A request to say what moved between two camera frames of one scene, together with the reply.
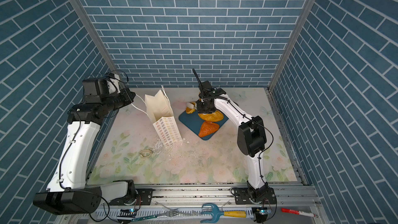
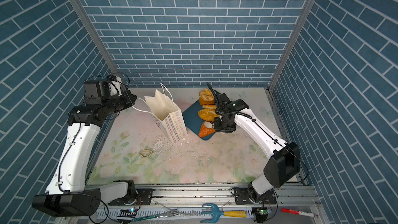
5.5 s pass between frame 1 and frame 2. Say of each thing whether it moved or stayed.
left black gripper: stayed
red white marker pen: stayed
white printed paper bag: moved
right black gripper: moved
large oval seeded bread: stayed
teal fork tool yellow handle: stayed
